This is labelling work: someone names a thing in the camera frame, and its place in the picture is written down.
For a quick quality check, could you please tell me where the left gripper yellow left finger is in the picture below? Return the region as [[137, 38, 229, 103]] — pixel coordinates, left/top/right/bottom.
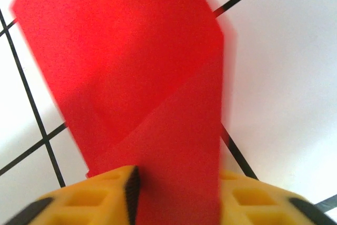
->
[[5, 165, 140, 225]]

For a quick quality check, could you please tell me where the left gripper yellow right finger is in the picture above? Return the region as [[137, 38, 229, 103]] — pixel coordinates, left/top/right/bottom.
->
[[218, 169, 337, 225]]

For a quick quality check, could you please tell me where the red square paper sheet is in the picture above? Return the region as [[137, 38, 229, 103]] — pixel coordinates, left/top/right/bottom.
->
[[9, 0, 237, 225]]

